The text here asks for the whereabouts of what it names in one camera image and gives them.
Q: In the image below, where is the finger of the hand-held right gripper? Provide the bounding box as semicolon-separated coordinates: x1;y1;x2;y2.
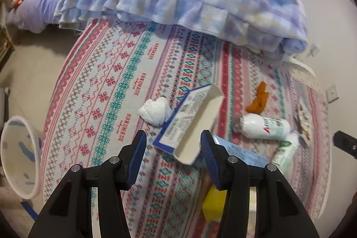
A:
333;130;357;158

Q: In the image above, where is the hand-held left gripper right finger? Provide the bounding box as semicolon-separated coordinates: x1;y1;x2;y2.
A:
200;129;321;238

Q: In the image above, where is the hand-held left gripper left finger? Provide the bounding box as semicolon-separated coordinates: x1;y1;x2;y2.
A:
28;130;147;238

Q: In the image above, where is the blue milk carton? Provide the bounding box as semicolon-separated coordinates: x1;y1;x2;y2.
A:
212;135;270;172

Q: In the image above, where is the yellow box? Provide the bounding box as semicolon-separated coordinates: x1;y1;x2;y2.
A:
202;186;228;222

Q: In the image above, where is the snack wrapper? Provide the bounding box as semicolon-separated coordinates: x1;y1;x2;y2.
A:
293;103;313;144

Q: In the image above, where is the green white tube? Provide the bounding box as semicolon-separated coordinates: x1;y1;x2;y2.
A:
272;132;299;172

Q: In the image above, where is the orange peel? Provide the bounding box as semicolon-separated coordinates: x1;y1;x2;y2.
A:
245;82;270;114

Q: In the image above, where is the white plastic bin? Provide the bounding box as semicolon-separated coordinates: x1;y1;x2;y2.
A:
0;115;43;199

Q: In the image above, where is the open blue white carton box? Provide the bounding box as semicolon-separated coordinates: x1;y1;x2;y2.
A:
153;84;224;165

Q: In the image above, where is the crumpled white tissue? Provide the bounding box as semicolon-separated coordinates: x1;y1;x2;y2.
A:
138;98;170;126

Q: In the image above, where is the crumpled white plastic bottle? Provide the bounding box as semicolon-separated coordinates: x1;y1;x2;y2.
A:
234;113;291;140

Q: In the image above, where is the red green patterned blanket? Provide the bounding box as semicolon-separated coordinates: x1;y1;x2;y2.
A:
42;18;331;238

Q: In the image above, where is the purple bed sheet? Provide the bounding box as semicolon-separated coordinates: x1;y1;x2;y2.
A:
6;0;73;33

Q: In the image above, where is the white wall socket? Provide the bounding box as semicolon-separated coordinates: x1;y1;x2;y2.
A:
308;43;321;57
326;84;339;102

